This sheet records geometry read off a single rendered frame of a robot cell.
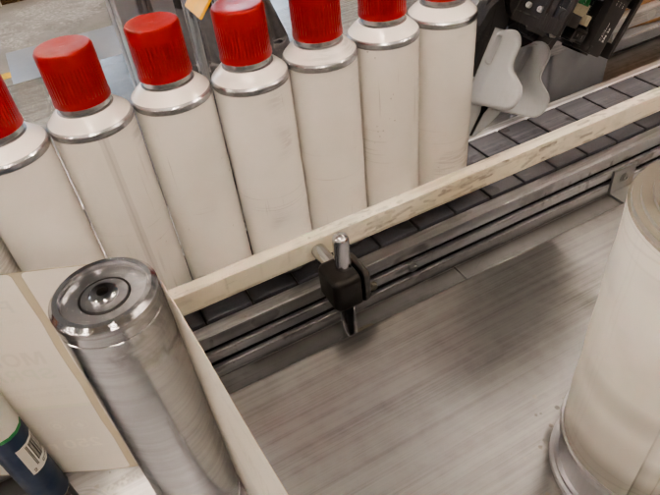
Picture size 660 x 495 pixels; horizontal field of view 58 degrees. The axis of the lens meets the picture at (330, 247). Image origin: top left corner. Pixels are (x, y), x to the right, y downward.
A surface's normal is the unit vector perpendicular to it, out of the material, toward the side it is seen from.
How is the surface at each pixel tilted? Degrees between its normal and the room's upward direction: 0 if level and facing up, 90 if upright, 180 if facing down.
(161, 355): 90
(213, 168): 90
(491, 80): 63
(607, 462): 93
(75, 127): 42
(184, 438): 90
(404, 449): 0
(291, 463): 0
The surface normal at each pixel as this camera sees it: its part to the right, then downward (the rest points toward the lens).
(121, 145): 0.80, 0.34
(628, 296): -0.98, 0.15
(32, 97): -0.09, -0.74
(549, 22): -0.80, -0.04
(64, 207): 0.91, 0.21
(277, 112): 0.62, 0.48
